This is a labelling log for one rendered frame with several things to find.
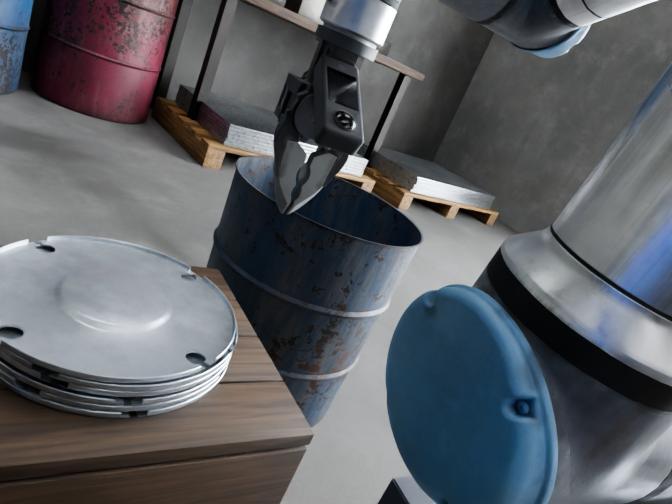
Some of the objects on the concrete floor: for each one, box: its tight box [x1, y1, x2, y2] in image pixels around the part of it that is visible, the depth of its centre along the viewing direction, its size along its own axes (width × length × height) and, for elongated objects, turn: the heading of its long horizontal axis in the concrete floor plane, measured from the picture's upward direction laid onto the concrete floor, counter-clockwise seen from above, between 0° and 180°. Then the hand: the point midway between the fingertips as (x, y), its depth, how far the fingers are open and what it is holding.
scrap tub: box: [206, 155, 424, 428], centre depth 116 cm, size 42×42×48 cm
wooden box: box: [0, 245, 314, 504], centre depth 68 cm, size 40×38×35 cm
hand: (288, 206), depth 62 cm, fingers closed
